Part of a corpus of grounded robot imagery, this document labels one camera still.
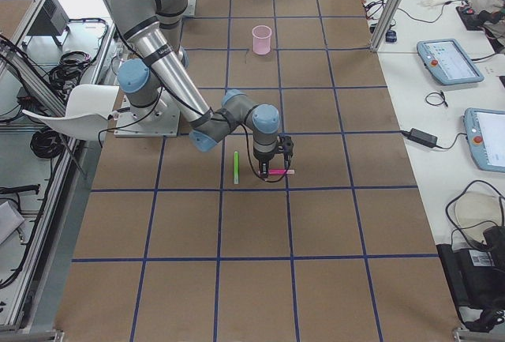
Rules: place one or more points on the far blue teach pendant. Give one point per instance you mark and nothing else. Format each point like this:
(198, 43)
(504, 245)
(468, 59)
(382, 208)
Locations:
(448, 63)

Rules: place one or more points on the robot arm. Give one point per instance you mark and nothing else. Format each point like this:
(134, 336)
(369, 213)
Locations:
(139, 22)

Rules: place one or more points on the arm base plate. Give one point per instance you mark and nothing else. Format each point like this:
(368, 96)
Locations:
(190, 10)
(159, 119)

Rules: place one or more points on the black power adapter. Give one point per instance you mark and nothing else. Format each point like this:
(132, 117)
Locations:
(420, 137)

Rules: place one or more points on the blue teach pendant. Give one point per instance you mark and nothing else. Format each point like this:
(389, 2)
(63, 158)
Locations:
(448, 63)
(485, 135)

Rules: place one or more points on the pink mesh cup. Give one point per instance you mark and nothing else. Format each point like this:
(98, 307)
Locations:
(261, 41)

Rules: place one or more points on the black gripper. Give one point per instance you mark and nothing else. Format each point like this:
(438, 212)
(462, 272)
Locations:
(263, 156)

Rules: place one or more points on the aluminium frame post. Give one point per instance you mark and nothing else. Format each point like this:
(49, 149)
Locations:
(383, 24)

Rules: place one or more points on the pink marker pen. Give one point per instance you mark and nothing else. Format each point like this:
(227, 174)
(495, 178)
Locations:
(279, 172)

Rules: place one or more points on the black box device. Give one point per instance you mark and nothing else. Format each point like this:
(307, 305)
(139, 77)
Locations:
(475, 277)

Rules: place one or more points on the green marker pen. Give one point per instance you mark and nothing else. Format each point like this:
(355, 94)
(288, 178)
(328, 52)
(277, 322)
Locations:
(236, 168)

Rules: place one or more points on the near blue teach pendant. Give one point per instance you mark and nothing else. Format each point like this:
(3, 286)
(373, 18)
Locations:
(485, 135)

